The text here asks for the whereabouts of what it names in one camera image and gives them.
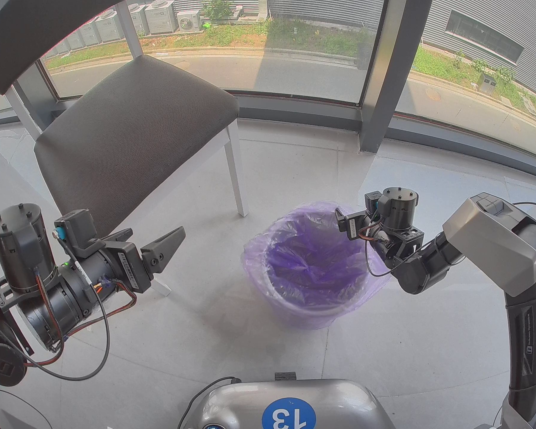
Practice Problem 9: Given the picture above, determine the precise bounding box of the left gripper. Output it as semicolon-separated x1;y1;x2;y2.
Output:
24;226;187;351

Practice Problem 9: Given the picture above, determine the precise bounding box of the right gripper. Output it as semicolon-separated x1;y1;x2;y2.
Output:
334;207;396;251

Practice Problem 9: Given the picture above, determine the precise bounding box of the purple plastic bag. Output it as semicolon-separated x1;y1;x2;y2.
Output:
242;200;387;331

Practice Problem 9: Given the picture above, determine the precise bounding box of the white trash bin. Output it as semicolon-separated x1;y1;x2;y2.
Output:
250;208;376;329

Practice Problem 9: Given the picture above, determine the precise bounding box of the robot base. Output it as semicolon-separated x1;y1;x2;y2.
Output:
192;372;396;429

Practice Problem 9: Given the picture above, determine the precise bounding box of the grey padded chair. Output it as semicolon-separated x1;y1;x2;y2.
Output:
0;0;249;297

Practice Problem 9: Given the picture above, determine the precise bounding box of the window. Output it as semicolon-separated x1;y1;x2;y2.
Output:
0;0;536;165

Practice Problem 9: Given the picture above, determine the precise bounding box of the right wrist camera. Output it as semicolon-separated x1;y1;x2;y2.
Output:
363;190;383;214

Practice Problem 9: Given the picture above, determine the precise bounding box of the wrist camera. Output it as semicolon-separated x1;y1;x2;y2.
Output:
363;190;383;214
54;209;107;260

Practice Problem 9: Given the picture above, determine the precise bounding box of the black cable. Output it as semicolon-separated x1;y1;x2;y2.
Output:
177;376;243;429
24;280;112;381
364;201;536;277

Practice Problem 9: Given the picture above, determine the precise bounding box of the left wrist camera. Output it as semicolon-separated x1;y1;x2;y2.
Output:
54;209;107;260

